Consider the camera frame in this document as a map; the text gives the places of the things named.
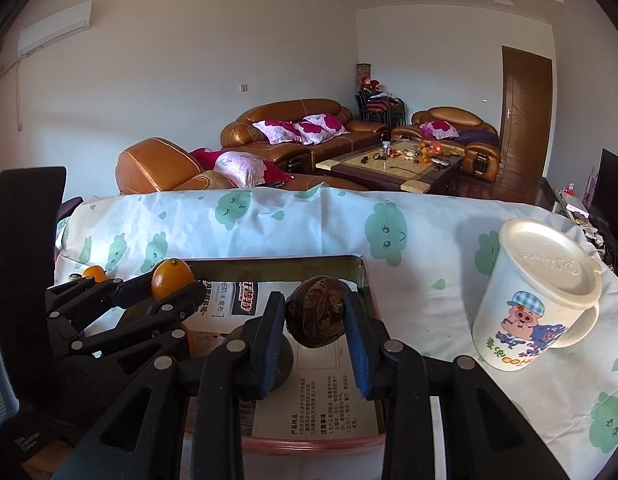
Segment brown leather armchair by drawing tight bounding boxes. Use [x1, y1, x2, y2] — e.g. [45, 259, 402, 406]
[391, 106, 502, 181]

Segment white air conditioner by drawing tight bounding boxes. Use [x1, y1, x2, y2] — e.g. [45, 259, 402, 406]
[17, 0, 92, 58]

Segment brown leather chaise sofa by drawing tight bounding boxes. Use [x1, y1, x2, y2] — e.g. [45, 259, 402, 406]
[115, 137, 370, 196]

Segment stack of dark chairs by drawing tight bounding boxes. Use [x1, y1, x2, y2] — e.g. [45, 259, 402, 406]
[355, 89, 406, 127]

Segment pink tin box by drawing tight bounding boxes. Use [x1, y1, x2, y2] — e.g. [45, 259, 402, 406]
[181, 254, 392, 457]

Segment black television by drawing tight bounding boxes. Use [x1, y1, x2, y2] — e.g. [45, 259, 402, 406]
[588, 148, 618, 257]

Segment printed paper sheets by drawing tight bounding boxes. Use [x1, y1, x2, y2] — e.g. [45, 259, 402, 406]
[201, 279, 382, 442]

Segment wooden coffee table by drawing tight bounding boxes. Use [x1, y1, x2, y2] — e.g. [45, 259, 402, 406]
[314, 139, 465, 196]

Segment cream plastic mug lid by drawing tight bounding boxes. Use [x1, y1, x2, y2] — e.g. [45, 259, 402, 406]
[499, 217, 604, 306]

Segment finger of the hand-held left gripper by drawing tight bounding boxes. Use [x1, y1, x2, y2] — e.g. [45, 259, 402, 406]
[45, 274, 156, 322]
[63, 282, 208, 362]

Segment brown wooden door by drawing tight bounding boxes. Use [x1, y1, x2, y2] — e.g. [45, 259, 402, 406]
[499, 45, 554, 181]

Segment heap of small oranges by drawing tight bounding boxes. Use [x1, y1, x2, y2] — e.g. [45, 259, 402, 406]
[405, 142, 460, 162]

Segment pale pink quilted pillow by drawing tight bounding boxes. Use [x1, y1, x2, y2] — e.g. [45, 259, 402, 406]
[213, 150, 295, 187]

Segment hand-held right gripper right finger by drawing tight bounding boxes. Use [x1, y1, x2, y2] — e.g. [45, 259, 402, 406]
[342, 292, 574, 480]

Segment purple blanket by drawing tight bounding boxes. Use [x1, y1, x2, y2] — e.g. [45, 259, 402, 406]
[456, 128, 500, 147]

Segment wrinkled brown passion fruit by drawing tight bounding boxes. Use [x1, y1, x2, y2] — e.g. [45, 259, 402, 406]
[285, 275, 350, 349]

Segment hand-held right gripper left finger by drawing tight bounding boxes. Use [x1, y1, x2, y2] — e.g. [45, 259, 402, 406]
[64, 291, 287, 480]

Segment television cabinet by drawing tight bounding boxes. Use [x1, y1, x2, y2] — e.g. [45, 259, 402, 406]
[538, 176, 618, 273]

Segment white tablecloth with green print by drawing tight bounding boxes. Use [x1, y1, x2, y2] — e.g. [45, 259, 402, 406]
[54, 184, 618, 480]

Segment pink floral pillow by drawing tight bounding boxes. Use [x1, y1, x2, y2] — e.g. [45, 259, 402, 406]
[292, 121, 336, 145]
[419, 119, 460, 140]
[252, 119, 302, 146]
[303, 112, 351, 136]

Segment brown leather three-seat sofa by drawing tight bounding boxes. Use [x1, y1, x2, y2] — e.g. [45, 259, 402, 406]
[219, 98, 390, 162]

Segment small orange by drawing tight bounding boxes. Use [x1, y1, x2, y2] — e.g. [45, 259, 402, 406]
[151, 258, 196, 301]

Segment white cartoon pig mug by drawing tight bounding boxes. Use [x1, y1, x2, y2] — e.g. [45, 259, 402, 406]
[471, 240, 600, 372]

